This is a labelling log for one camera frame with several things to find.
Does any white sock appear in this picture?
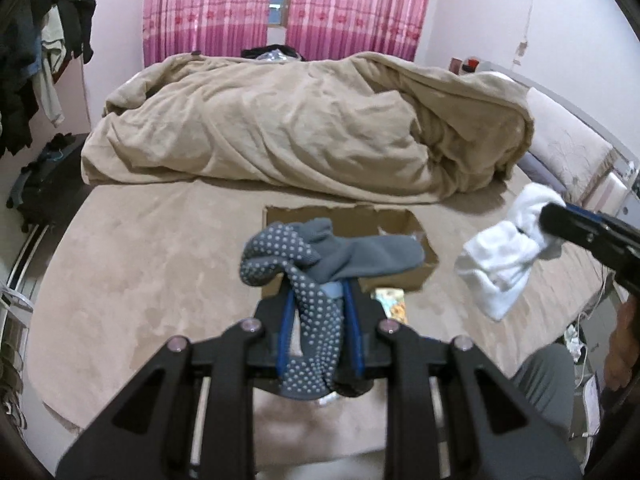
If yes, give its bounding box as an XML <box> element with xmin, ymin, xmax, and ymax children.
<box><xmin>454</xmin><ymin>183</ymin><xmax>565</xmax><ymax>322</ymax></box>

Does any grey dotted sock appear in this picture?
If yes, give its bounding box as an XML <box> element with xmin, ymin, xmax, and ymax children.
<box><xmin>240</xmin><ymin>218</ymin><xmax>425</xmax><ymax>401</ymax></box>

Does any grey trouser leg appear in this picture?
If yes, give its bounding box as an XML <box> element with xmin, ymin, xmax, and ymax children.
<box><xmin>511</xmin><ymin>342</ymin><xmax>575</xmax><ymax>440</ymax></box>

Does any hanging clothes pile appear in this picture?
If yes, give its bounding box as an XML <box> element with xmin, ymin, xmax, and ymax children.
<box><xmin>1</xmin><ymin>0</ymin><xmax>96</xmax><ymax>155</ymax></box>

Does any cartoon tissue pack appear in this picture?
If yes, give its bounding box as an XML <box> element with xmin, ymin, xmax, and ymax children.
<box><xmin>372</xmin><ymin>287</ymin><xmax>408</xmax><ymax>325</ymax></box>

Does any pink curtain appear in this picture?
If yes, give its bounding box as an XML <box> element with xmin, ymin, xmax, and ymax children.
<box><xmin>285</xmin><ymin>0</ymin><xmax>428</xmax><ymax>61</ymax></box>
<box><xmin>142</xmin><ymin>0</ymin><xmax>270</xmax><ymax>66</ymax></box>

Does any beige duvet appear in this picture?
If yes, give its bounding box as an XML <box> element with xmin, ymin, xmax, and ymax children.
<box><xmin>81</xmin><ymin>52</ymin><xmax>534</xmax><ymax>204</ymax></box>

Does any brown cardboard box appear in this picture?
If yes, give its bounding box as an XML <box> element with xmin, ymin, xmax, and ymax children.
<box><xmin>261</xmin><ymin>202</ymin><xmax>441</xmax><ymax>302</ymax></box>

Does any person's right hand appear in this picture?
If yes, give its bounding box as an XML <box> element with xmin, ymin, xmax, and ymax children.
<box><xmin>604</xmin><ymin>296</ymin><xmax>639</xmax><ymax>391</ymax></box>

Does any dark bag on floor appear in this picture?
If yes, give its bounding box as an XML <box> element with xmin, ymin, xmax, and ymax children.
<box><xmin>6</xmin><ymin>133</ymin><xmax>92</xmax><ymax>233</ymax></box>

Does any pink curtain left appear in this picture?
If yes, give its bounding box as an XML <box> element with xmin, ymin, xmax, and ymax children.
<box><xmin>142</xmin><ymin>0</ymin><xmax>270</xmax><ymax>66</ymax></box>

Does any white padded headboard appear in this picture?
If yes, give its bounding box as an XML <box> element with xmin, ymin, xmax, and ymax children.
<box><xmin>477</xmin><ymin>62</ymin><xmax>638</xmax><ymax>216</ymax></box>

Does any grey pillow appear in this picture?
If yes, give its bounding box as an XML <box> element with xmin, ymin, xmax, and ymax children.
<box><xmin>518</xmin><ymin>152</ymin><xmax>567</xmax><ymax>197</ymax></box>

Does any pink curtain right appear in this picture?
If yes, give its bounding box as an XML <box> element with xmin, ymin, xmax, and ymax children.
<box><xmin>285</xmin><ymin>0</ymin><xmax>428</xmax><ymax>61</ymax></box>

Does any beige bed sheet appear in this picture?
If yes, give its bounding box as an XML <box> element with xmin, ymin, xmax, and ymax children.
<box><xmin>25</xmin><ymin>164</ymin><xmax>609</xmax><ymax>461</ymax></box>

